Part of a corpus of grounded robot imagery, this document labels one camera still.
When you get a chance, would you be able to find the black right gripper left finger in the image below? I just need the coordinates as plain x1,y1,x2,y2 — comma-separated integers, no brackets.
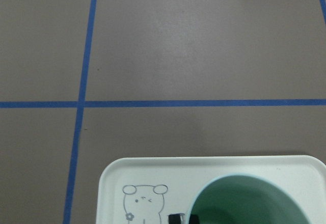
168,213,185,224

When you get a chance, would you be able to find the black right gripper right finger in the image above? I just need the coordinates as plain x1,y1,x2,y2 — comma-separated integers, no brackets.
189,214,199,224

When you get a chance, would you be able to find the mint green plastic cup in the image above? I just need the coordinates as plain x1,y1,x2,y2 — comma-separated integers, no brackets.
184,175,310,223

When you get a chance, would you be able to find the cream rabbit print tray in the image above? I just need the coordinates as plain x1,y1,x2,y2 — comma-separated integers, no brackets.
96,155,325,223

